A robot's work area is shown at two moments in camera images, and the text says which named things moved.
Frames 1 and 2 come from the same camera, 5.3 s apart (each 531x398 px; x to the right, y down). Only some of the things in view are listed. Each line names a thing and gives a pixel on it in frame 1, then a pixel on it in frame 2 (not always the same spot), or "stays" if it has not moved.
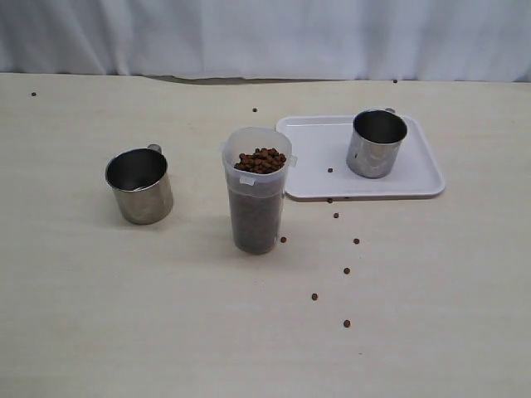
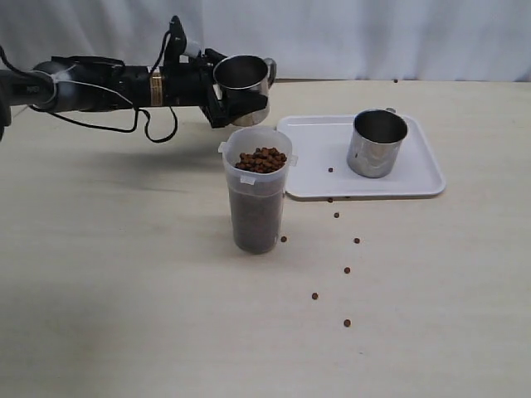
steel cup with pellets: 374,142 stays
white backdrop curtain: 237,41 stays
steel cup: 141,185 to 252,74
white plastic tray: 320,143 stays
